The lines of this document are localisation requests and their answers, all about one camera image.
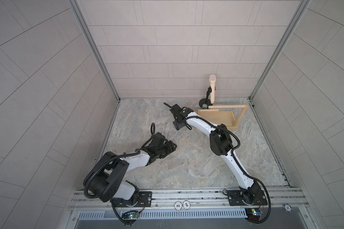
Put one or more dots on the green circuit board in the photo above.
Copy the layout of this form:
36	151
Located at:
131	215
253	214

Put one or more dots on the right green circuit board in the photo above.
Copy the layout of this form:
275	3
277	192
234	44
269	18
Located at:
253	214

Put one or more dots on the blue poker chip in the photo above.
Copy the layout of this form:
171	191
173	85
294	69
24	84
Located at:
287	208

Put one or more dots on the left green circuit board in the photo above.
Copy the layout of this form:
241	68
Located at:
131	215

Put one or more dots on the wooden jewelry display stand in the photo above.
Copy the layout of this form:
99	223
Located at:
223	115

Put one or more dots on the beige microphone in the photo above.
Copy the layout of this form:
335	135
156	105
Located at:
212	81

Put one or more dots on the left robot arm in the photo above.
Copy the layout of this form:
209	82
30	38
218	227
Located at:
106	179

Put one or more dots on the poker chip on rail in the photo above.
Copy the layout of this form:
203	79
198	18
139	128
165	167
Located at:
178	205
186	205

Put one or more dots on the right poker chip on rail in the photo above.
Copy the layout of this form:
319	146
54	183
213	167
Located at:
186	205

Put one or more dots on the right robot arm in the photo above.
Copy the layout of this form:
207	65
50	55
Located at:
223	143

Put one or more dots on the aluminium corner profile right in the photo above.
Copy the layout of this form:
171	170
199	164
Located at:
285	38

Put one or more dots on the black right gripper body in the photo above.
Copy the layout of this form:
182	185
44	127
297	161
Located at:
177	121

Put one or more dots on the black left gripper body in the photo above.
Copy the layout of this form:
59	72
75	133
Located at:
164	150

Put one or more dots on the aluminium corner profile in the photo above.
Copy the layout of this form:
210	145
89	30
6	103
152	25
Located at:
90	41
285	38

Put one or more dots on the aluminium corner profile left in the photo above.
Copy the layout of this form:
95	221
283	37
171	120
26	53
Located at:
90	41

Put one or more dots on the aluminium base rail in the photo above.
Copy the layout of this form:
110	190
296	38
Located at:
199	199

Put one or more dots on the left poker chip on rail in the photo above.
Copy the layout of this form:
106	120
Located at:
178	205

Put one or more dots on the ventilation grille strip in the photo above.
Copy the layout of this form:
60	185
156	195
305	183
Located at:
168	214

